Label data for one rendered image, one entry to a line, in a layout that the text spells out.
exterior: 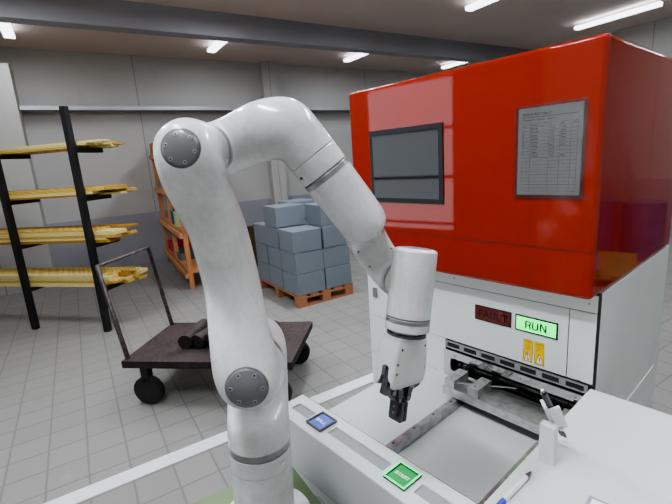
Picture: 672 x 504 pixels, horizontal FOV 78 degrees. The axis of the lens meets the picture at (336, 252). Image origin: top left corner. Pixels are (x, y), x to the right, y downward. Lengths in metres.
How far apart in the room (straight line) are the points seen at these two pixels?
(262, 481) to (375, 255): 0.48
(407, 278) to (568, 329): 0.63
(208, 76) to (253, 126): 7.93
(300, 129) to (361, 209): 0.16
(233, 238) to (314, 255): 3.98
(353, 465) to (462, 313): 0.65
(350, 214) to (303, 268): 3.94
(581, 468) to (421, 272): 0.52
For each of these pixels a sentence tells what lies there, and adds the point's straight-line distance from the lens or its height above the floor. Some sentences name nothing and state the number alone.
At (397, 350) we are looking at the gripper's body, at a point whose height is 1.25.
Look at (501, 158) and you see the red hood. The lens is 1.22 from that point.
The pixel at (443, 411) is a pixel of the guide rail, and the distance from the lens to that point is 1.36.
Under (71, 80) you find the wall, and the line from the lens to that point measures 8.27.
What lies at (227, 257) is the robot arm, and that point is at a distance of 0.72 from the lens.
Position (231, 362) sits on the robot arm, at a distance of 0.73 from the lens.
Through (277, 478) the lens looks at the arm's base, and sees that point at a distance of 0.91.
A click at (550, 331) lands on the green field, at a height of 1.10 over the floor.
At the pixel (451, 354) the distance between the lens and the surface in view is 1.50.
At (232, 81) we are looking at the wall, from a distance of 8.77.
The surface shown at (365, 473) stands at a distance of 0.98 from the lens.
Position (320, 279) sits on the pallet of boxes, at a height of 0.27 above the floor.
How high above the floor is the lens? 1.60
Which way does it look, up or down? 12 degrees down
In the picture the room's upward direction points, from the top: 4 degrees counter-clockwise
